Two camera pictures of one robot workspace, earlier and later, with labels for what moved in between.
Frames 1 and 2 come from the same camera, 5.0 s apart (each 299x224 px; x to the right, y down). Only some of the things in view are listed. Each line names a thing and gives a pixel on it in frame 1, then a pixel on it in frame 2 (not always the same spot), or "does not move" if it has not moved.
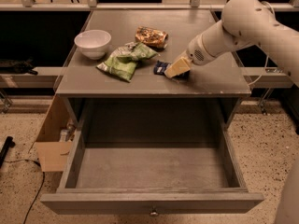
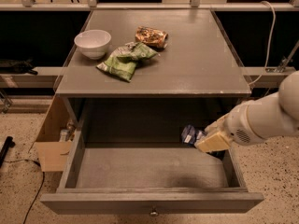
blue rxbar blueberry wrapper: x=161 y=66 → x=190 y=135
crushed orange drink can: x=151 y=36 does not move
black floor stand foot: x=8 y=143 does not move
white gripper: x=195 y=52 → x=239 y=125
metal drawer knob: x=154 y=214 does not move
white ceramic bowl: x=92 y=43 does not move
